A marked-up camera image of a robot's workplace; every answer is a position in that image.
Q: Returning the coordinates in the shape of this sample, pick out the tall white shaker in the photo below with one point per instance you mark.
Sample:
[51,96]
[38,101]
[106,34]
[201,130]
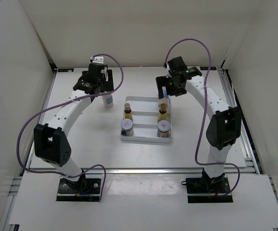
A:
[163,98]
[108,100]

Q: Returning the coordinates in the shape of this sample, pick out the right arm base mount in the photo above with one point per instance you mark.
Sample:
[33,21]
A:
[199,193]

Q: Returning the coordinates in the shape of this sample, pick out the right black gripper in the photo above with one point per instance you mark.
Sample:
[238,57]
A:
[162,81]

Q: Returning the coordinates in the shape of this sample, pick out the white divided organizer tray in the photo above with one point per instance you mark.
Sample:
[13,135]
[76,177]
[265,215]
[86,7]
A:
[145,112]

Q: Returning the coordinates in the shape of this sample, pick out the short spice jar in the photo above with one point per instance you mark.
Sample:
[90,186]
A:
[127,127]
[163,129]

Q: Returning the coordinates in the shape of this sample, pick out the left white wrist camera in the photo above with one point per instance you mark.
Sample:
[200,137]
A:
[97,59]

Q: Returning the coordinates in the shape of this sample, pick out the aluminium front rail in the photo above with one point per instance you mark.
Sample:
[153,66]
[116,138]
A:
[153,170]

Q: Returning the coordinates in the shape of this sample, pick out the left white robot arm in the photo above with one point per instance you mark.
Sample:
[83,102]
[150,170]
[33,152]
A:
[50,139]

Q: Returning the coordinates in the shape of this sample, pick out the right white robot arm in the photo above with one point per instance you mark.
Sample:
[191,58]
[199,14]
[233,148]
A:
[224,120]

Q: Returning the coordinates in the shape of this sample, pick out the yellow label bottle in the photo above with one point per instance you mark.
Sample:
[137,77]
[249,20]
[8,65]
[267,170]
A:
[127,112]
[162,115]

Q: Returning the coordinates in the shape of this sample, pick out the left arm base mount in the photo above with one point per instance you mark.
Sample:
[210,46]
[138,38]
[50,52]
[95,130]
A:
[89,191]

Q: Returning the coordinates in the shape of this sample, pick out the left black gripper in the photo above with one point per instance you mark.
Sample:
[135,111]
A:
[107,85]

